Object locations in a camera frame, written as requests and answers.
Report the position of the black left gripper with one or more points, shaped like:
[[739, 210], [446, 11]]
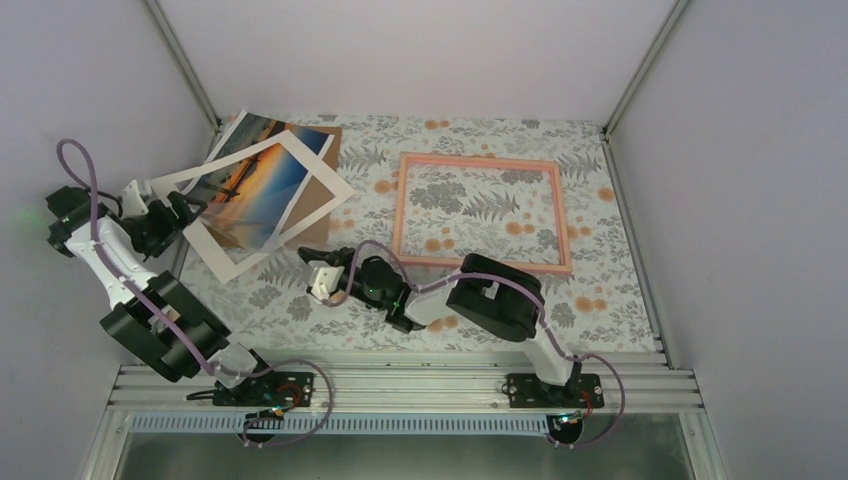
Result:
[[171, 227]]

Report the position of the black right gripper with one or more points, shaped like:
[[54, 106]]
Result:
[[336, 258]]

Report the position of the white paper mat border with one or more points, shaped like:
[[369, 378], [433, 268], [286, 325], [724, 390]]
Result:
[[225, 264]]

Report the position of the pink wooden picture frame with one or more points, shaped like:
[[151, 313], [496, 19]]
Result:
[[512, 211]]

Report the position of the sunset photo print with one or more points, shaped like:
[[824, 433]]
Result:
[[248, 201]]

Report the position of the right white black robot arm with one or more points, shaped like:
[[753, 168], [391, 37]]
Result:
[[499, 299]]

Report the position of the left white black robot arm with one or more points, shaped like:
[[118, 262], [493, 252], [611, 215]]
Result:
[[153, 316]]

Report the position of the brown cardboard backing board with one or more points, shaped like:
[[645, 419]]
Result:
[[307, 223]]

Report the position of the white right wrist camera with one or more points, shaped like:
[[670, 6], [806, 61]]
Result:
[[324, 280]]

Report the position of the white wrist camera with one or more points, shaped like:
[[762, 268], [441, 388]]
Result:
[[135, 198], [324, 280]]

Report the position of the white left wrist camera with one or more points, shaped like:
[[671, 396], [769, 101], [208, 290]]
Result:
[[135, 198]]

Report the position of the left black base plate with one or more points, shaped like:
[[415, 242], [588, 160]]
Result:
[[273, 390]]

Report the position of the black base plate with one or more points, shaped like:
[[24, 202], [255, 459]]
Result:
[[526, 391], [273, 390]]

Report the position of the grey slotted cable duct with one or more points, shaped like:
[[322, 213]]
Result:
[[343, 423]]

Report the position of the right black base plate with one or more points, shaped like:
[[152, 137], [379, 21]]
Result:
[[526, 391]]

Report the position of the aluminium mounting rail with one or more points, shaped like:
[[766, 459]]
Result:
[[434, 382]]

